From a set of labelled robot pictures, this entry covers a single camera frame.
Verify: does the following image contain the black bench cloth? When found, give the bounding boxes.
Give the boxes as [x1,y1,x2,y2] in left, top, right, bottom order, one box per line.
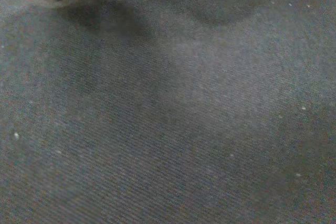
[0,0,336,224]

